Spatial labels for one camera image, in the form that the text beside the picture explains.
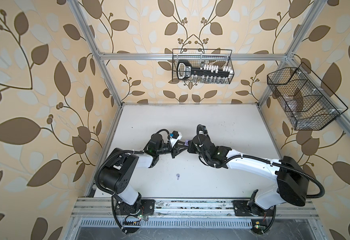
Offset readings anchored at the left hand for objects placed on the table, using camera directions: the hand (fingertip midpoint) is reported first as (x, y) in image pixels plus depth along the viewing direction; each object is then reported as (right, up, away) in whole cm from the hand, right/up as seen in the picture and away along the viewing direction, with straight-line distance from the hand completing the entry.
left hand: (187, 144), depth 83 cm
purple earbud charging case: (-1, +1, 0) cm, 1 cm away
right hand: (0, +1, -1) cm, 2 cm away
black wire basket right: (+59, +22, -9) cm, 64 cm away
